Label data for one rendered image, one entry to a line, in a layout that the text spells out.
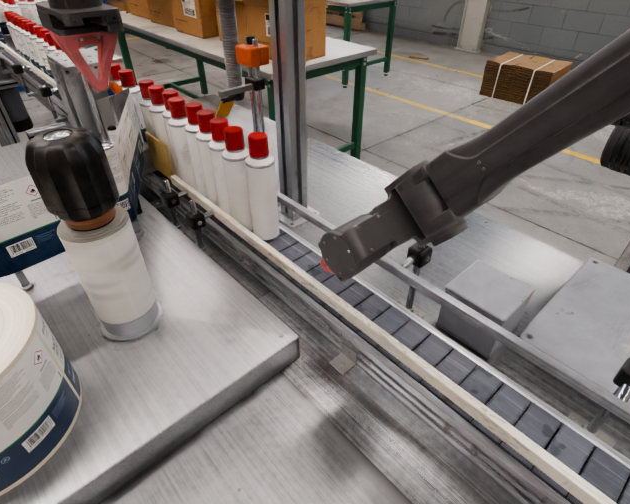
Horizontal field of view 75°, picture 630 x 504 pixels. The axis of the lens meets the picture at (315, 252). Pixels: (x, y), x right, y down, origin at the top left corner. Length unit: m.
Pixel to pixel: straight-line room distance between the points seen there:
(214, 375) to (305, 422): 0.14
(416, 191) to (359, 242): 0.08
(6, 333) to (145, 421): 0.18
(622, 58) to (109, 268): 0.55
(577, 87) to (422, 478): 0.45
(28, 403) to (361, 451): 0.38
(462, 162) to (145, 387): 0.47
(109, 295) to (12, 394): 0.17
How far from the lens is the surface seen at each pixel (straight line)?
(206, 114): 0.82
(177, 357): 0.63
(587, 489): 0.55
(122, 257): 0.59
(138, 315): 0.65
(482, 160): 0.39
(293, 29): 0.82
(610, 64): 0.35
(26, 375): 0.53
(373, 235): 0.45
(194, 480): 0.59
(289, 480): 0.57
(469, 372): 0.62
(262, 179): 0.72
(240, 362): 0.60
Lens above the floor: 1.36
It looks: 39 degrees down
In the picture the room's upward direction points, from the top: straight up
